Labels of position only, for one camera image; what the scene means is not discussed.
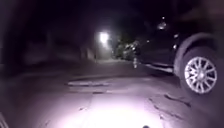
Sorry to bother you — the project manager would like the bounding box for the row of bushes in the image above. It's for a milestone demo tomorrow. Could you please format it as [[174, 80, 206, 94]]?
[[113, 39, 141, 62]]

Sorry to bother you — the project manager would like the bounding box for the street lamp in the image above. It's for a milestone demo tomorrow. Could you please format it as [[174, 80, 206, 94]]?
[[98, 31, 111, 61]]

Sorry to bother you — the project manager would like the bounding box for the grey asphalt road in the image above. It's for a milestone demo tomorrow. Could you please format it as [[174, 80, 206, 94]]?
[[0, 59, 224, 128]]

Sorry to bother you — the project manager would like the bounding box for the dark car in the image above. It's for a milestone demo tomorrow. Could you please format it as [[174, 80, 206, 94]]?
[[138, 6, 224, 98]]

